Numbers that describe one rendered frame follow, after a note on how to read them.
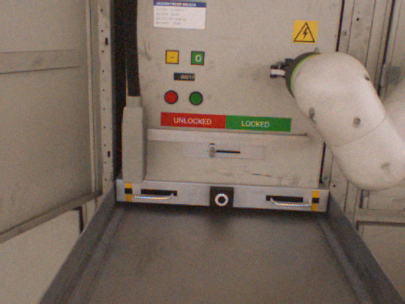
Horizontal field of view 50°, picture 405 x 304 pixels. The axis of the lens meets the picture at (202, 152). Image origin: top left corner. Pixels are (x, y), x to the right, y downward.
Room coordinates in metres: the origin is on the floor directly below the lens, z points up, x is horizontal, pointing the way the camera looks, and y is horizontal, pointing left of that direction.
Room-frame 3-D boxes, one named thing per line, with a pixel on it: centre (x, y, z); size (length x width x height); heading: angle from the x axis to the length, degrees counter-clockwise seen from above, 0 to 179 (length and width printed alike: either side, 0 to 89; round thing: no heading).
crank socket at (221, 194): (1.01, -0.05, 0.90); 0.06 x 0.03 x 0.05; 89
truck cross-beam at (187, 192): (1.05, -0.05, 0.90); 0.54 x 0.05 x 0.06; 89
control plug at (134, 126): (0.96, 0.16, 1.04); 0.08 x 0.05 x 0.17; 179
